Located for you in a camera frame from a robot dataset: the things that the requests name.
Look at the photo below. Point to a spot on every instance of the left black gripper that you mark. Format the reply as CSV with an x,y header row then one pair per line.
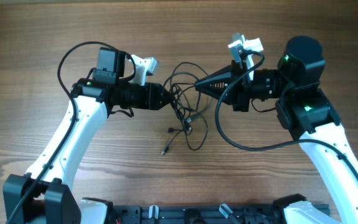
x,y
152,94

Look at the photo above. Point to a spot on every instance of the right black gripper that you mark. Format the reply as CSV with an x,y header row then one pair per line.
x,y
224,75

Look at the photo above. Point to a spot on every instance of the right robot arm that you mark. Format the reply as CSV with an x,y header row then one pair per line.
x,y
302,109

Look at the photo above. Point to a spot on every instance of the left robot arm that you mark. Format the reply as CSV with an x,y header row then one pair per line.
x,y
117,84

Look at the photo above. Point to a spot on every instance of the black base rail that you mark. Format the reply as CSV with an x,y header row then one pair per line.
x,y
251,213

